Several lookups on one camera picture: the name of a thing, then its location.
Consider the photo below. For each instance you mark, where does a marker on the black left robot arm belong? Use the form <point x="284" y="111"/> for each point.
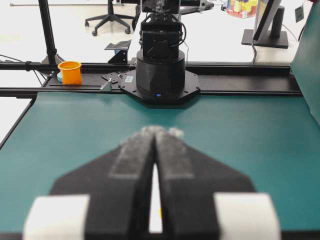
<point x="160" y="74"/>

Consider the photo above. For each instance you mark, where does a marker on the black tripod pole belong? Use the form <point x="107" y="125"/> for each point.
<point x="52" y="55"/>

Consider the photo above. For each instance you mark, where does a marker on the colourful blocks box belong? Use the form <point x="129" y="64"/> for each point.
<point x="242" y="8"/>

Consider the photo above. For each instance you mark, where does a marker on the black monitor stand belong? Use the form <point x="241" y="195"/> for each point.
<point x="267" y="30"/>

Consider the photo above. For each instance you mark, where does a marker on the light blue tape roll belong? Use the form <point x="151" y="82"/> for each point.
<point x="59" y="77"/>

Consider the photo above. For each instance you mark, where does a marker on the black office chair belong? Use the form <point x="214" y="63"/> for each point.
<point x="109" y="17"/>

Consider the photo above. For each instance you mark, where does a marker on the orange plastic cup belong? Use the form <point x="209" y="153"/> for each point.
<point x="70" y="72"/>

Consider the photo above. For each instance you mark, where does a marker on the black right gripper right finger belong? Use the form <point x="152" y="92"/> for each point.
<point x="204" y="199"/>

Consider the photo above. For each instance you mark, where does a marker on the black aluminium rail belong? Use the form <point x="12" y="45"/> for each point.
<point x="211" y="79"/>

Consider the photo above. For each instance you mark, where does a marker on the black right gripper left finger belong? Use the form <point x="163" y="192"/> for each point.
<point x="105" y="199"/>

